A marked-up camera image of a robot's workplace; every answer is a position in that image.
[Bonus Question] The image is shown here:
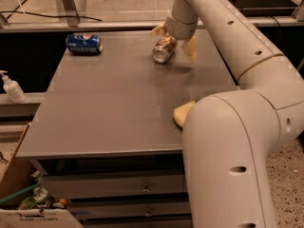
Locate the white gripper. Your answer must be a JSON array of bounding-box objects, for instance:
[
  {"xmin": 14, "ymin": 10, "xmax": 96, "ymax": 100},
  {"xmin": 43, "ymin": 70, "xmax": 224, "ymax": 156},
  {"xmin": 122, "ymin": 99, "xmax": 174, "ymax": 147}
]
[{"xmin": 149, "ymin": 15, "xmax": 198, "ymax": 63}]

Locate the orange soda can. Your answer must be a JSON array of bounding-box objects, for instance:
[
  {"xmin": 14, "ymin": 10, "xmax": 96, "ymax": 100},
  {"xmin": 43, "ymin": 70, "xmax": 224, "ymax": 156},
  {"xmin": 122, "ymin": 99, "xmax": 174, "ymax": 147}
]
[{"xmin": 152, "ymin": 36, "xmax": 178, "ymax": 64}]

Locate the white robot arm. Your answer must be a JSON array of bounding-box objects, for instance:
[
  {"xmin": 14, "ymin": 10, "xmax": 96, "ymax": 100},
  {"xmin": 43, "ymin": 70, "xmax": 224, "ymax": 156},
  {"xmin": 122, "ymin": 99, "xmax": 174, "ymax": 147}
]
[{"xmin": 153, "ymin": 0, "xmax": 304, "ymax": 228}]

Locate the blue soda can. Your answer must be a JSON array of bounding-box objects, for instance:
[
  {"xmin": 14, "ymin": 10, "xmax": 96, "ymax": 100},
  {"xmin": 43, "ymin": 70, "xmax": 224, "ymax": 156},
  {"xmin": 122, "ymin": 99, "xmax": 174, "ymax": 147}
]
[{"xmin": 66, "ymin": 34, "xmax": 103, "ymax": 55}]

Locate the yellow sponge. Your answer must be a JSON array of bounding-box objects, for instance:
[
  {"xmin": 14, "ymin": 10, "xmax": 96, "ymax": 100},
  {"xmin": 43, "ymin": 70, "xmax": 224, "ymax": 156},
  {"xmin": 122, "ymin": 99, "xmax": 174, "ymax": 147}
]
[{"xmin": 173, "ymin": 101, "xmax": 196, "ymax": 127}]

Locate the grey drawer cabinet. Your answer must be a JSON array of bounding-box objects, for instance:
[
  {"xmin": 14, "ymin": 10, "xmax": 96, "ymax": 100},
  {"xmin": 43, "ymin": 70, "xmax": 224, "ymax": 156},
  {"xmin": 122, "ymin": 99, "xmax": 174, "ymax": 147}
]
[{"xmin": 17, "ymin": 28, "xmax": 235, "ymax": 228}]

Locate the white pump bottle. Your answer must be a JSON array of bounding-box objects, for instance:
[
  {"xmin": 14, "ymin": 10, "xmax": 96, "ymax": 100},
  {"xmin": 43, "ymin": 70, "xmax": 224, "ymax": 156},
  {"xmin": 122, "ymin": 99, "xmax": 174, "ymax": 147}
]
[{"xmin": 0, "ymin": 70, "xmax": 26, "ymax": 103}]

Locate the cardboard box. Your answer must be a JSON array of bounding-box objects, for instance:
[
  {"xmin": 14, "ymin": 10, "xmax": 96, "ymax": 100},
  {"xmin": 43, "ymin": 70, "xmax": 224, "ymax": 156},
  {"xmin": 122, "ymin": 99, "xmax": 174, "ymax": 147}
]
[{"xmin": 0, "ymin": 122, "xmax": 34, "ymax": 199}]

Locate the white printed box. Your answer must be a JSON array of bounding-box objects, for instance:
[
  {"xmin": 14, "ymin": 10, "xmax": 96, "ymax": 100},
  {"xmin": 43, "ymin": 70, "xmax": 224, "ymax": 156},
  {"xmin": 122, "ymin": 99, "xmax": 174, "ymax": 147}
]
[{"xmin": 0, "ymin": 209, "xmax": 84, "ymax": 228}]

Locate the metal frame rail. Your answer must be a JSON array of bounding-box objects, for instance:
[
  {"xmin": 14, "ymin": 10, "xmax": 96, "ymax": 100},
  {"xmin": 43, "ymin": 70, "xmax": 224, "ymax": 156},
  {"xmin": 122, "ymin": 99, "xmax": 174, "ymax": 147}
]
[{"xmin": 0, "ymin": 16, "xmax": 304, "ymax": 33}]

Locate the black cable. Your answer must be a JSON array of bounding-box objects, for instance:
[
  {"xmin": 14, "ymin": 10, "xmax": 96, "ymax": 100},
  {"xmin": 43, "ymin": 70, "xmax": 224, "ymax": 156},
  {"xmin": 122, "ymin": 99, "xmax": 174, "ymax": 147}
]
[{"xmin": 0, "ymin": 0, "xmax": 103, "ymax": 23}]

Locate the green hose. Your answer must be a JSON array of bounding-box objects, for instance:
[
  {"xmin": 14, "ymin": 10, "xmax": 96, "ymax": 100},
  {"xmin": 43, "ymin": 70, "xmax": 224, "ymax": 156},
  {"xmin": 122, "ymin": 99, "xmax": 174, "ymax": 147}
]
[{"xmin": 0, "ymin": 182, "xmax": 41, "ymax": 206}]

